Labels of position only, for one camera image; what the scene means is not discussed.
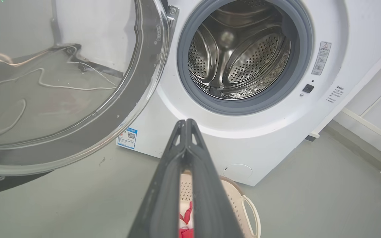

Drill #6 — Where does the white power cable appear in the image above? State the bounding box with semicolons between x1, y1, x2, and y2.
0;46;118;136

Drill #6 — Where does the red garment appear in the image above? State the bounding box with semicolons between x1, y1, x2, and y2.
178;201;194;238

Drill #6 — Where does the white front-load washing machine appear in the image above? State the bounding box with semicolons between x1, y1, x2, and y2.
116;0;381;186

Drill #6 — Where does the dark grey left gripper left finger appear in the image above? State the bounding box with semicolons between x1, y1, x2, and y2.
128;119;186;238

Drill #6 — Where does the cream perforated laundry basket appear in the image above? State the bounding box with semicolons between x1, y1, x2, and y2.
179;170;262;238

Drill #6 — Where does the round white filter cover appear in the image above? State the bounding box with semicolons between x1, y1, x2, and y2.
223;164;253;180

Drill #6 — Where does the round black glass washer door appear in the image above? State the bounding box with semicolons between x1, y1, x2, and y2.
0;0;171;198

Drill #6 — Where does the grey warning sticker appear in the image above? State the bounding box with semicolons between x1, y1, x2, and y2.
311;41;332;76

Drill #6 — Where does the perforated steel washer drum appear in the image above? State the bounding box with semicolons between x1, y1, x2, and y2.
188;0;292;100

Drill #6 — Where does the metal door hinge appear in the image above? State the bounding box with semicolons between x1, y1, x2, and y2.
167;5;180;37

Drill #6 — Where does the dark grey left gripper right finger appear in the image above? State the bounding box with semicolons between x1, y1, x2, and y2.
186;119;244;238

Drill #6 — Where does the blue energy label sticker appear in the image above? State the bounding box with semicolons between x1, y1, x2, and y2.
117;127;138;150

